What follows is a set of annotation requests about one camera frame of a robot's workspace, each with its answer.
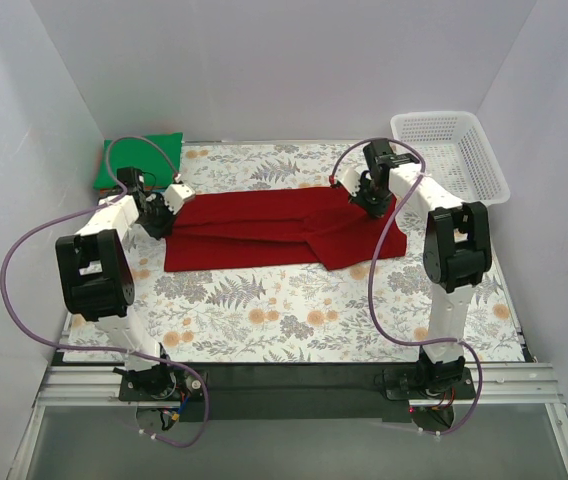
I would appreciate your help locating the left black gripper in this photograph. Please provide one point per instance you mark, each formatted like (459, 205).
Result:
(158, 223)

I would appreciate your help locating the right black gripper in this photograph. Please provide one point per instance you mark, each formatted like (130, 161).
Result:
(373, 201)

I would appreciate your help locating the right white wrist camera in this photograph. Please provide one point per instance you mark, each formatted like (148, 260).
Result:
(349, 179)

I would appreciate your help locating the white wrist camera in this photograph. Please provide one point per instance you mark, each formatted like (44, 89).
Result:
(177, 195)
(349, 179)

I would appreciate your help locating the aluminium rail frame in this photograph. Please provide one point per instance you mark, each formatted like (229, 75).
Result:
(504, 383)

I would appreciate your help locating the red t-shirt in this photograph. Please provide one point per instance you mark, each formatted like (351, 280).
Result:
(278, 227)

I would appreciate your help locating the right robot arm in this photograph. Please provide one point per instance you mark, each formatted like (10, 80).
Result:
(456, 253)

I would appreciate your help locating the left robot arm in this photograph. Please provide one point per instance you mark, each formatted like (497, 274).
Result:
(98, 284)

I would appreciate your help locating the green folded t-shirt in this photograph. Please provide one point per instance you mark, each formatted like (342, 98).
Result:
(141, 155)

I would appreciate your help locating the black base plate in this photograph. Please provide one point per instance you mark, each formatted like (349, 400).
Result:
(294, 391)

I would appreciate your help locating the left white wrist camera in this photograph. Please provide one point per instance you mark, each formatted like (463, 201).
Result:
(177, 195)

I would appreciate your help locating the orange folded t-shirt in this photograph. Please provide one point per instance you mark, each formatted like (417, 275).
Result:
(116, 191)

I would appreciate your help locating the white plastic basket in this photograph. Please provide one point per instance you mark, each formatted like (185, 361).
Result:
(457, 152)

